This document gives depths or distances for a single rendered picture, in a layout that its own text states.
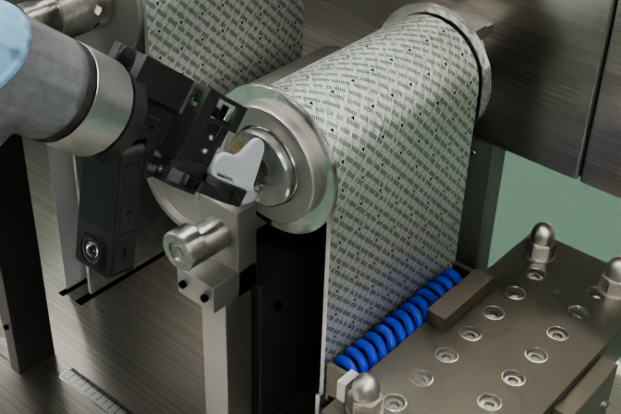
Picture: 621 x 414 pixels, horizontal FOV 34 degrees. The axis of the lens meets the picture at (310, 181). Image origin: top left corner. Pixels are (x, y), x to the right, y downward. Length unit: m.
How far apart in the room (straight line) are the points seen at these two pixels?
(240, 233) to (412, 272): 0.23
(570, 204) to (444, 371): 2.18
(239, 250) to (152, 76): 0.26
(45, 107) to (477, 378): 0.54
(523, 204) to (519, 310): 2.04
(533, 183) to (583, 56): 2.19
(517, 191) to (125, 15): 2.32
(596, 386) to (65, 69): 0.64
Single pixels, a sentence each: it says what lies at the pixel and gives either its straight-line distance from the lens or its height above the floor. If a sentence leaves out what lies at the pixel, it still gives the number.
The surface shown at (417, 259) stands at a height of 1.08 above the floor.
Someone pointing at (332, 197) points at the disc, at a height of 1.24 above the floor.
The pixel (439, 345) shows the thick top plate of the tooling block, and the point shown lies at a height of 1.03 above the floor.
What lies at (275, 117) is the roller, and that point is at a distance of 0.87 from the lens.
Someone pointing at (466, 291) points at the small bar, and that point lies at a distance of 1.10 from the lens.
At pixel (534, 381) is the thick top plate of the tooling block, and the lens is 1.04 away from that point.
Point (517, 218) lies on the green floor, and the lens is 3.08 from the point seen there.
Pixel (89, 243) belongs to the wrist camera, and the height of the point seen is 1.26.
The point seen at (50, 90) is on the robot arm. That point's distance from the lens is 0.66.
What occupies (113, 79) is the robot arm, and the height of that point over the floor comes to 1.41.
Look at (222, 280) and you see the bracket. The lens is 0.95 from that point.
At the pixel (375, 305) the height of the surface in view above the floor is 1.06.
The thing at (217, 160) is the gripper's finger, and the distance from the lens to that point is 0.82.
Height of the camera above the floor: 1.74
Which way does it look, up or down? 34 degrees down
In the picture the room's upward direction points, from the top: 2 degrees clockwise
